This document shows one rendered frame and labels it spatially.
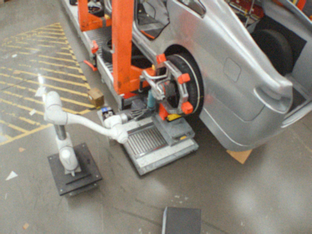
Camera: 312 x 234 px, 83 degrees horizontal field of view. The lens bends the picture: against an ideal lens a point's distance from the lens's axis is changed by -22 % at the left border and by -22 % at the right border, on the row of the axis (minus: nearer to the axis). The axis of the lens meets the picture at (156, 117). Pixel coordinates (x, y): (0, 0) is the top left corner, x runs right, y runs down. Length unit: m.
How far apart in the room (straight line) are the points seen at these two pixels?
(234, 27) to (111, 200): 2.10
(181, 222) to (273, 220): 1.31
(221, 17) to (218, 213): 2.04
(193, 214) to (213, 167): 0.89
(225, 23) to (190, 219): 1.74
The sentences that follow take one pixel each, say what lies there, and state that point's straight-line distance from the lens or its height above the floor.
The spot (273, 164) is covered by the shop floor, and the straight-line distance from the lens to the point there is 3.28.
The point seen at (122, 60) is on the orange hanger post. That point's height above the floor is 1.02.
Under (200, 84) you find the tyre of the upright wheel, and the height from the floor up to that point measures 1.05.
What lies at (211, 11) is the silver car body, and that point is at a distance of 1.86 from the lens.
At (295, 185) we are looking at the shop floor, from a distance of 3.35.
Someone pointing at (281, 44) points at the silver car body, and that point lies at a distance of 3.15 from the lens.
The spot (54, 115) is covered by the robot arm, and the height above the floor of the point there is 1.16.
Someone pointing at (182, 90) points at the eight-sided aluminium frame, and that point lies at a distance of 2.05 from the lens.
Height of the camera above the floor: 2.34
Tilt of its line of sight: 49 degrees down
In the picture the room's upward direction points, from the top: 8 degrees clockwise
